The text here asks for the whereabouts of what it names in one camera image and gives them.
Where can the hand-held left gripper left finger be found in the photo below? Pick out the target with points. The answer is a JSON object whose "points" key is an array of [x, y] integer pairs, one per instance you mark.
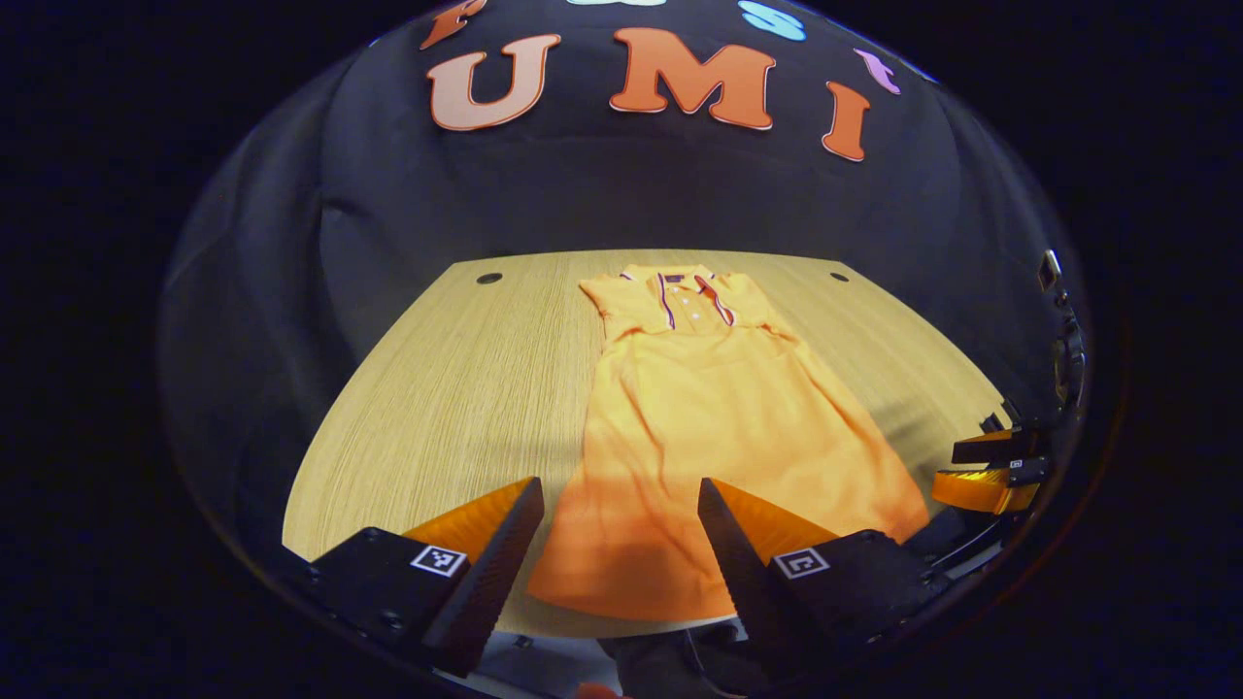
{"points": [[495, 568]]}

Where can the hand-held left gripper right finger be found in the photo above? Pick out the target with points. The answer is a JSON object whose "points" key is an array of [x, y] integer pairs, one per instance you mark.
{"points": [[738, 573]]}

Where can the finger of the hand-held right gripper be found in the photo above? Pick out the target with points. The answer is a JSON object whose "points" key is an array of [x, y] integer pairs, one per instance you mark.
{"points": [[991, 447], [976, 490]]}

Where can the orange polo T-shirt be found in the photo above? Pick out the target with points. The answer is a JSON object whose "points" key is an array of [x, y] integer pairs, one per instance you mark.
{"points": [[719, 417]]}

